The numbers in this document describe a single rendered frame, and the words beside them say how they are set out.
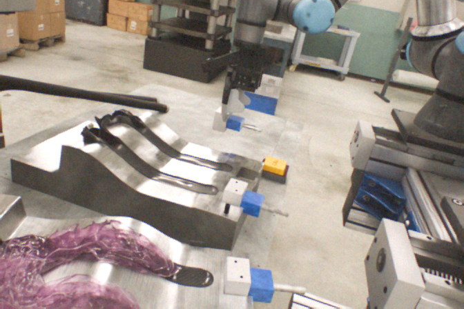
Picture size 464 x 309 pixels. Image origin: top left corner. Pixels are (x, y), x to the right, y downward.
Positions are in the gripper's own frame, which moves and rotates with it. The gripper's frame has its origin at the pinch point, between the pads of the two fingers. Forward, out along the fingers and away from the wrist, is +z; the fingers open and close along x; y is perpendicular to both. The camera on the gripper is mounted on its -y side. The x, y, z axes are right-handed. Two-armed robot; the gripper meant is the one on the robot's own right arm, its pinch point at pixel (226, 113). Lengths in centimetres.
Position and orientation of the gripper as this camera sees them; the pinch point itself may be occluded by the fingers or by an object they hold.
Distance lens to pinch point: 96.9
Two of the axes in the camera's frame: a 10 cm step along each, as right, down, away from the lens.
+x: 2.7, -3.4, 9.0
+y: 9.5, 2.7, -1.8
